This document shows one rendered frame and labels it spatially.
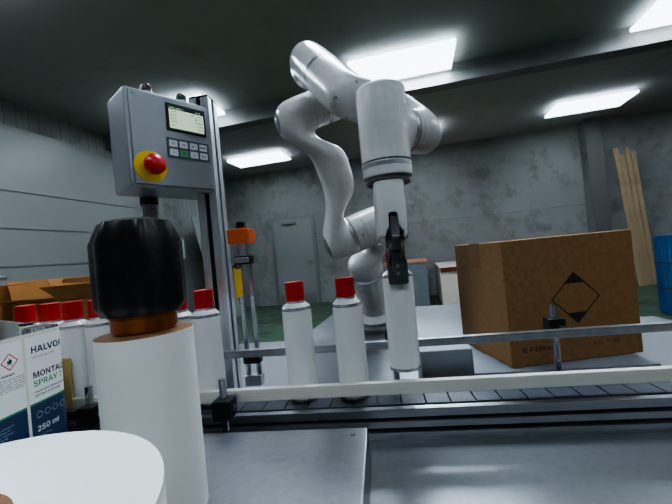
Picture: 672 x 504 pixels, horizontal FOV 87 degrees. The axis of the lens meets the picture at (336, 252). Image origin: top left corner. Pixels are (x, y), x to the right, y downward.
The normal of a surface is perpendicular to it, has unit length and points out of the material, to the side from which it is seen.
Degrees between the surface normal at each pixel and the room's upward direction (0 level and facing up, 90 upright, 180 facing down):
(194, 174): 90
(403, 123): 89
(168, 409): 90
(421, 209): 90
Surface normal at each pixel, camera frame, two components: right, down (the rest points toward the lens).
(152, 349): 0.56, -0.06
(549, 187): -0.22, 0.01
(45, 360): 0.99, -0.10
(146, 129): 0.74, -0.07
